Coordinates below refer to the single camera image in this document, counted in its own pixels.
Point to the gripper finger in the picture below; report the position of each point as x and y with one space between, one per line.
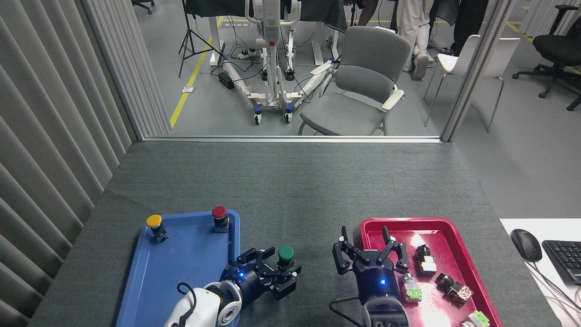
400 257
342 260
248 257
286 286

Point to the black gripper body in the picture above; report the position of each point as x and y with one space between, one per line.
376 278
249 281

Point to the green push button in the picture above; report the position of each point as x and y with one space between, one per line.
286 252

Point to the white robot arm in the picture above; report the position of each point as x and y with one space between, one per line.
199 305

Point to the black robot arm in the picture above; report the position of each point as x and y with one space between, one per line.
386 314

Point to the red push button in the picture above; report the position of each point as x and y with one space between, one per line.
219 212

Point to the yellow push button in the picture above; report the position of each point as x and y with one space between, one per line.
154 221

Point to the red plastic tray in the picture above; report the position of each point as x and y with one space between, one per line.
454 254

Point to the blue plastic tray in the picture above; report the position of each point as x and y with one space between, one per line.
181 261

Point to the black computer mouse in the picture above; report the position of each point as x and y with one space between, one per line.
525 244

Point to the black keyboard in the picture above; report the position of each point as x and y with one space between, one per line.
565 260

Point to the black power adapter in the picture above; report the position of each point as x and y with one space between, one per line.
226 80

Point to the grey upholstered chair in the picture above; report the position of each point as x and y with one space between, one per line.
367 77

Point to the white power strip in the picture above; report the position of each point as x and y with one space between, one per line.
247 55

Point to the white plastic chair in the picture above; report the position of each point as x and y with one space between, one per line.
458 59

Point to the black tripod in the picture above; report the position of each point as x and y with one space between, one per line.
190 36

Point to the white stand on wheels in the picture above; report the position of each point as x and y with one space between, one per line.
271 29

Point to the person in pale trousers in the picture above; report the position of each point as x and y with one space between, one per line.
411 27

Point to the person in dark clothes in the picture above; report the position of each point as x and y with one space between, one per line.
467 22

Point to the black office chair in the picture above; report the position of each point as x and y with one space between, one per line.
558 47

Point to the black and white switch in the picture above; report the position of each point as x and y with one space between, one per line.
425 262

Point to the silver switch with green block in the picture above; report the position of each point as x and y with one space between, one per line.
411 289

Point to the black switch with orange block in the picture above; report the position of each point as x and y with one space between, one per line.
454 289

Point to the white and green switch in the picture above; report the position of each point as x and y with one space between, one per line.
476 319

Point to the silver table edge rail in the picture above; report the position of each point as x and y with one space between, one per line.
290 139

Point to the silver post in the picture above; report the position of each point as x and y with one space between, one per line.
472 77

